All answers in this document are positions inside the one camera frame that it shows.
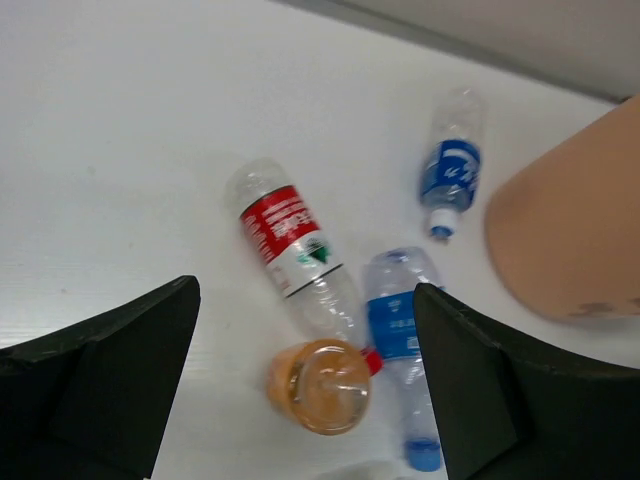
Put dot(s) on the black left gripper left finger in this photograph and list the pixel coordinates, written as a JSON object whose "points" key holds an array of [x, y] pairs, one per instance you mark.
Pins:
{"points": [[92, 400]]}

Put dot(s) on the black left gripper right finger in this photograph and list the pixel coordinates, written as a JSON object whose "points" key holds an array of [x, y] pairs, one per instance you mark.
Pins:
{"points": [[511, 406]]}

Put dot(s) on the orange drink bottle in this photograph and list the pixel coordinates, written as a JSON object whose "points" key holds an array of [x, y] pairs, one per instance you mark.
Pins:
{"points": [[323, 385]]}

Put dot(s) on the orange plastic bin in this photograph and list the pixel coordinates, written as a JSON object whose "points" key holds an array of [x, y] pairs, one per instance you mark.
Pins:
{"points": [[563, 233]]}

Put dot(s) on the blue label bottle blue cap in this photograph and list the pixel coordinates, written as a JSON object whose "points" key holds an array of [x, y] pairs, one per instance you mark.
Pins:
{"points": [[390, 279]]}

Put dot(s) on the blue label bottle white neck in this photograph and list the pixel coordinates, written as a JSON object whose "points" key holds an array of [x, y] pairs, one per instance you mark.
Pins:
{"points": [[451, 170]]}

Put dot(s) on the red label clear bottle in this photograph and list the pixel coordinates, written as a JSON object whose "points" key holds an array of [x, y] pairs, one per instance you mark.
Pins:
{"points": [[299, 257]]}

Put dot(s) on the aluminium table edge rail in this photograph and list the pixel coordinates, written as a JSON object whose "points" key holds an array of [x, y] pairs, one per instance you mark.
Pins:
{"points": [[349, 13]]}

